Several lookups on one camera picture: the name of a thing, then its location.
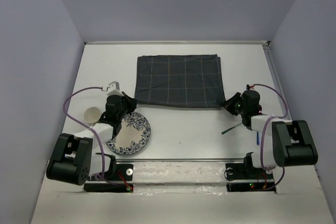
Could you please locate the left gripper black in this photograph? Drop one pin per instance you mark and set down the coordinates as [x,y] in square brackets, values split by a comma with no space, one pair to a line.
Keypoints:
[130,102]

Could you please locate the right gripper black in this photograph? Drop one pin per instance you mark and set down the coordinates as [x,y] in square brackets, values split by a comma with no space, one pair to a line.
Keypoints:
[228,104]

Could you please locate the blue floral ceramic plate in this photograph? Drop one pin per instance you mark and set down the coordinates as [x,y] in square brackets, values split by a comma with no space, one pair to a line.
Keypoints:
[134,135]

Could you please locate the iridescent fork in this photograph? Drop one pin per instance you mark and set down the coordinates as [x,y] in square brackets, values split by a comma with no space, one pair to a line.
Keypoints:
[231,128]

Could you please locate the pale yellow-green mug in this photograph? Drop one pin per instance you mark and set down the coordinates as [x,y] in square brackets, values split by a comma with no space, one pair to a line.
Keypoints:
[91,115]

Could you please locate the dark checked cloth placemat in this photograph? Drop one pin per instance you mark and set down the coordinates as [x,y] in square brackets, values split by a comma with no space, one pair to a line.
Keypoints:
[181,81]

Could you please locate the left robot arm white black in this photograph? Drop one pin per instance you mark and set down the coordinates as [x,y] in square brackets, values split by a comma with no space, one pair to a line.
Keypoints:
[78,157]

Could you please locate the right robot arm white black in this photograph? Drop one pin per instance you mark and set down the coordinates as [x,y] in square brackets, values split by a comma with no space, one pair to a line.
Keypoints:
[282,143]

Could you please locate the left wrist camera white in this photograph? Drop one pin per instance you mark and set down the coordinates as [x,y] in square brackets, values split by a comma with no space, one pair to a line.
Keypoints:
[114,89]

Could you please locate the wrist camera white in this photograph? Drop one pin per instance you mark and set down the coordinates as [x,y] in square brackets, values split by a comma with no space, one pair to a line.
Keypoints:
[114,89]
[250,87]

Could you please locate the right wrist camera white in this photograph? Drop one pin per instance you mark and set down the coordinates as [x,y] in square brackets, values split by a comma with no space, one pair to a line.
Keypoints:
[250,87]

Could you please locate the aluminium table edge rail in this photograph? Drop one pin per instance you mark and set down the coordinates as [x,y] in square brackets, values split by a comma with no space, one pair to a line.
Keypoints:
[275,78]

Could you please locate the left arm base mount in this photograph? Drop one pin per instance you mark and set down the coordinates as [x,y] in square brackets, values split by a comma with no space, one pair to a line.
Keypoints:
[119,182]

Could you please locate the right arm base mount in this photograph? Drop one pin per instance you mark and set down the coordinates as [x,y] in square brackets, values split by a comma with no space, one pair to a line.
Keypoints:
[243,177]

